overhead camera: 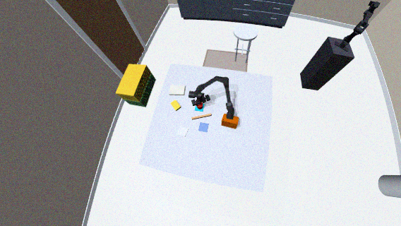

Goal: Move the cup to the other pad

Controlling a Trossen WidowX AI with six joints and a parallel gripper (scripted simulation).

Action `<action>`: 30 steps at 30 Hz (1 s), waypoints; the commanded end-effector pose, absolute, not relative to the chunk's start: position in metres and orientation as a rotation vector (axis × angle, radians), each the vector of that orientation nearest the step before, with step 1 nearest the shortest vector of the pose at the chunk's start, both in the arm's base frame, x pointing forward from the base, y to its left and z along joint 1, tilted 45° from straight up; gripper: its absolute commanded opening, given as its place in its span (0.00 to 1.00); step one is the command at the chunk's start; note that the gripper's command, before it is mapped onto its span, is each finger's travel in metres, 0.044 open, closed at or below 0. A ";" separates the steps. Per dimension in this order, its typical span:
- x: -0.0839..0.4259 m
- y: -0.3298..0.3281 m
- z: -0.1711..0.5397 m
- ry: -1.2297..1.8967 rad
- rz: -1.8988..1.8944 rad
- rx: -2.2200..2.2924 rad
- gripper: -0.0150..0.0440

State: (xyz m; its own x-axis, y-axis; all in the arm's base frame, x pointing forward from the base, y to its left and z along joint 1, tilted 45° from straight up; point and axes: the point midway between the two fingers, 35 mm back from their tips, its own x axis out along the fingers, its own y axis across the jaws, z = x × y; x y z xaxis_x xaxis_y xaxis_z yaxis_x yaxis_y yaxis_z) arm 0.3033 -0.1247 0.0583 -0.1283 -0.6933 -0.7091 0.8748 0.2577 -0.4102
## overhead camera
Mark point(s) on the red cup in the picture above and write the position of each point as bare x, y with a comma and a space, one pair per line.
200, 106

